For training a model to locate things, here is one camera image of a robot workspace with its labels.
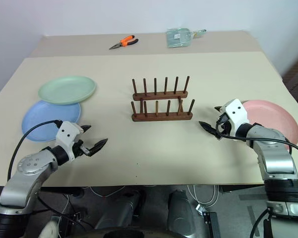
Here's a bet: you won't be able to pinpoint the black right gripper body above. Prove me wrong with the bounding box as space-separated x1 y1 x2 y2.
215 112 236 140

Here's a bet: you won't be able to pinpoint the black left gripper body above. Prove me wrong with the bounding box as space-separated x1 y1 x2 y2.
72 140 93 158

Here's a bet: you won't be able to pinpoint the wooden dish rack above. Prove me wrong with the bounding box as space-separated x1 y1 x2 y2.
130 75 196 122

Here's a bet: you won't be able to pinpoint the blue plate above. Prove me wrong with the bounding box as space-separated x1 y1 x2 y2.
21 99 82 143

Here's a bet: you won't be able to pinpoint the green plate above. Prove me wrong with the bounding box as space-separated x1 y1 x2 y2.
38 75 97 105

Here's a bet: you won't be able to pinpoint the pink-red plate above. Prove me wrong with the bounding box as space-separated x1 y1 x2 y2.
240 99 298 152

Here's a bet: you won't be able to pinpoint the dark rounded grey shape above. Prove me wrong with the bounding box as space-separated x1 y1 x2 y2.
167 189 202 238
95 189 148 231

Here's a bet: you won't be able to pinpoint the clear plastic packaged item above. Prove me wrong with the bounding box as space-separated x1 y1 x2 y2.
165 27 208 49

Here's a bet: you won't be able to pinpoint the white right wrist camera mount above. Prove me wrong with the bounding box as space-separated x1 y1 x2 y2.
223 99 250 132

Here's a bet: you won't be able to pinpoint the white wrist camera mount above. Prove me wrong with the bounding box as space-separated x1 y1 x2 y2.
223 99 250 132
55 120 82 160

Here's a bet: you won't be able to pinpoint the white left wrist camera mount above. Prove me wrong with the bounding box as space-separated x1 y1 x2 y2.
55 120 82 160

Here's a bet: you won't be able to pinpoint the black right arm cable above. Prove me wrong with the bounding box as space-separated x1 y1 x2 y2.
216 123 298 185

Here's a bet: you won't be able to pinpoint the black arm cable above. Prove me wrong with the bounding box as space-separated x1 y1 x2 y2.
216 123 298 185
6 119 64 184

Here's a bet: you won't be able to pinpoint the white floor cable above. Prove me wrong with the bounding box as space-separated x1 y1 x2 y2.
88 185 126 199
187 184 220 208

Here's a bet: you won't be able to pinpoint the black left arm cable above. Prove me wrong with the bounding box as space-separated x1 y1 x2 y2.
6 119 64 184

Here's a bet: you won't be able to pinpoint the black metal bracket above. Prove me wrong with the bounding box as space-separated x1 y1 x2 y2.
200 211 221 238

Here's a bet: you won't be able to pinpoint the orange-handled pliers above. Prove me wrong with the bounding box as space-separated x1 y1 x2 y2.
108 35 140 51

